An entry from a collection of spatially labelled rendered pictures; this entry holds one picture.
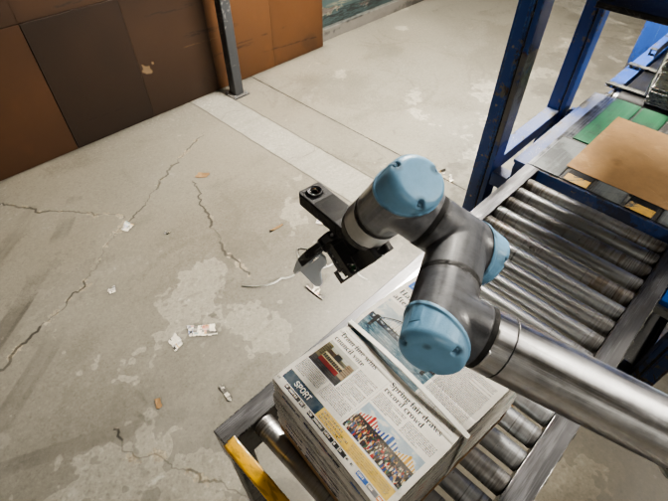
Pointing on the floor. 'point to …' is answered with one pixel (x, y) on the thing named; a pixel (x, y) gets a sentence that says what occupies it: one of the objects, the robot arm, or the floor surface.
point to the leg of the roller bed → (250, 483)
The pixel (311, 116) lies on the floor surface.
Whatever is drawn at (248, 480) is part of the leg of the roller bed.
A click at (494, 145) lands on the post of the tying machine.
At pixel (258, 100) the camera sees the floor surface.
